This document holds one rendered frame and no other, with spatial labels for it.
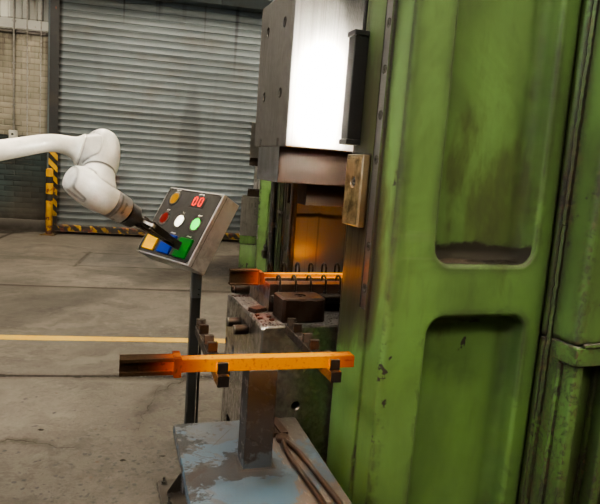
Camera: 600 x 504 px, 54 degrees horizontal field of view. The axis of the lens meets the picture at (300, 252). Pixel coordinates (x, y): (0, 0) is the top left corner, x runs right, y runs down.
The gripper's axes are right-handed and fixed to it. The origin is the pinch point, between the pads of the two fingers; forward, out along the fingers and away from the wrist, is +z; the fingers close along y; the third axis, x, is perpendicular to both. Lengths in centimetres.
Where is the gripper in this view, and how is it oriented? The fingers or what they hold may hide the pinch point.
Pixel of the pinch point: (171, 241)
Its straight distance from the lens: 203.7
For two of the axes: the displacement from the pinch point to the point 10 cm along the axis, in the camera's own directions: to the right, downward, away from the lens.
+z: 5.7, 4.5, 6.9
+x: 4.2, -8.8, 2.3
